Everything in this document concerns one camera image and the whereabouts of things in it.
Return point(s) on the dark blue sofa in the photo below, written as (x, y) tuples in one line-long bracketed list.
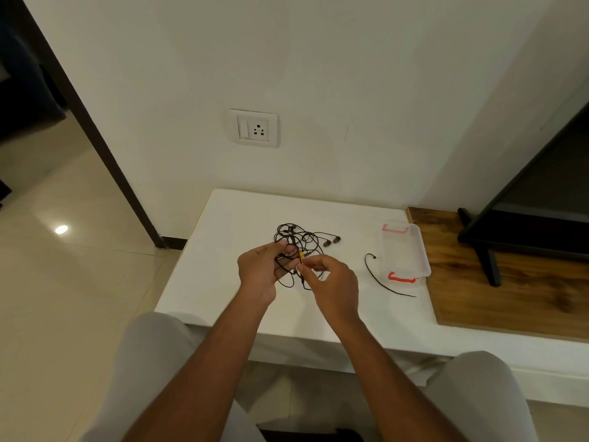
[(27, 96)]

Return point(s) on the wooden cabinet top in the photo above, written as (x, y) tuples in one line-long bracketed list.
[(520, 299)]

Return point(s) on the person's left forearm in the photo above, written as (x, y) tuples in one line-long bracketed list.
[(198, 377)]

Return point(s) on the black television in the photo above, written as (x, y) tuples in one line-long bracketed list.
[(543, 211)]

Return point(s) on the black door frame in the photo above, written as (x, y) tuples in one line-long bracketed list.
[(83, 115)]

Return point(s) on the person's left hand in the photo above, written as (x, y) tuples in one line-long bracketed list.
[(257, 271)]

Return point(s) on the clear box with red clips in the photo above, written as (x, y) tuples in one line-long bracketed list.
[(407, 253)]

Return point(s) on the white wall socket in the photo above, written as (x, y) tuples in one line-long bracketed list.
[(253, 128)]

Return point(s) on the black stool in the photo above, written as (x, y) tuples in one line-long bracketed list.
[(313, 436)]

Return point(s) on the person's right forearm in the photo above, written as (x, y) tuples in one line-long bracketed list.
[(395, 391)]

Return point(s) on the person's right hand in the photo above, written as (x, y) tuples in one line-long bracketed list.
[(333, 294)]

